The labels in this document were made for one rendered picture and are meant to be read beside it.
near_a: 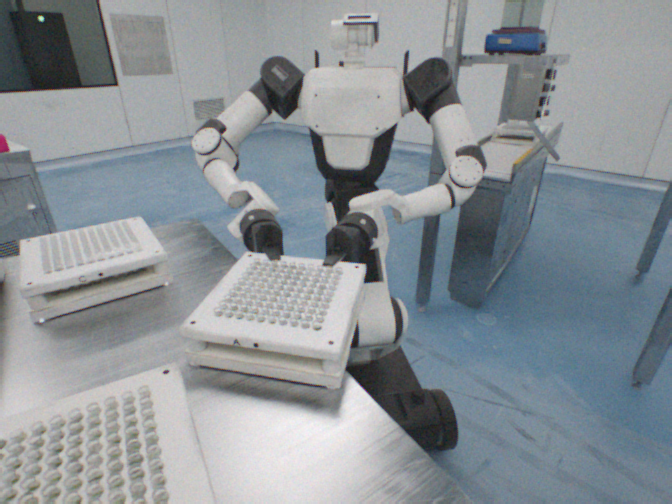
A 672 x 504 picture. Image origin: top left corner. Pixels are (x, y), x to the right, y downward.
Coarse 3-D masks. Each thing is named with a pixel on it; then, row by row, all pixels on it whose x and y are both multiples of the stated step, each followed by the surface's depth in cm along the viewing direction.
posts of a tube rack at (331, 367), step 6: (192, 342) 59; (198, 342) 60; (204, 342) 61; (192, 348) 60; (198, 348) 60; (204, 348) 61; (324, 360) 56; (330, 360) 55; (324, 366) 56; (330, 366) 56; (336, 366) 56; (330, 372) 56; (336, 372) 56
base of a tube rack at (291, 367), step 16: (352, 320) 67; (352, 336) 65; (192, 352) 60; (208, 352) 60; (224, 352) 60; (240, 352) 60; (256, 352) 60; (272, 352) 60; (224, 368) 60; (240, 368) 59; (256, 368) 59; (272, 368) 58; (288, 368) 57; (304, 368) 57; (320, 368) 57; (320, 384) 57; (336, 384) 57
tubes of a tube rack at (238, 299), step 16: (256, 272) 71; (272, 272) 72; (288, 272) 70; (320, 272) 70; (256, 288) 67; (272, 288) 67; (288, 288) 66; (320, 288) 66; (240, 304) 62; (256, 304) 62; (272, 304) 62; (288, 304) 62; (304, 304) 62
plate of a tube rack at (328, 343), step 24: (240, 264) 75; (288, 264) 75; (336, 264) 74; (360, 264) 74; (216, 288) 67; (336, 288) 68; (360, 288) 69; (336, 312) 61; (192, 336) 58; (216, 336) 57; (240, 336) 57; (264, 336) 57; (288, 336) 56; (312, 336) 56; (336, 336) 56; (336, 360) 54
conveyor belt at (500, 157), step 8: (552, 128) 259; (488, 144) 215; (496, 144) 215; (504, 144) 215; (512, 144) 215; (488, 152) 199; (496, 152) 199; (504, 152) 199; (512, 152) 199; (520, 152) 199; (488, 160) 184; (496, 160) 184; (504, 160) 184; (512, 160) 184; (488, 168) 172; (496, 168) 172; (504, 168) 172; (488, 176) 172; (496, 176) 170; (504, 176) 168
